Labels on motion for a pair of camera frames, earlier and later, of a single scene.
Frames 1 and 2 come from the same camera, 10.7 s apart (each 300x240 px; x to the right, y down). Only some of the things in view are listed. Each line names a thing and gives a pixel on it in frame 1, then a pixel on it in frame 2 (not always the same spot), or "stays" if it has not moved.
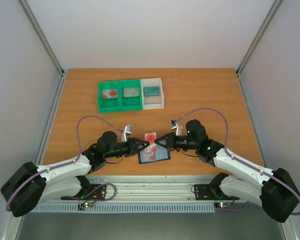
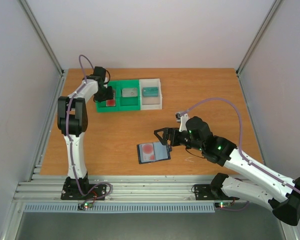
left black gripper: [133, 143] to [110, 96]
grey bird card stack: [131, 92] stays
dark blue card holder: [161, 154] stays
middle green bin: [131, 97] stays
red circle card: [150, 137] to [110, 102]
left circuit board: [86, 204] stays
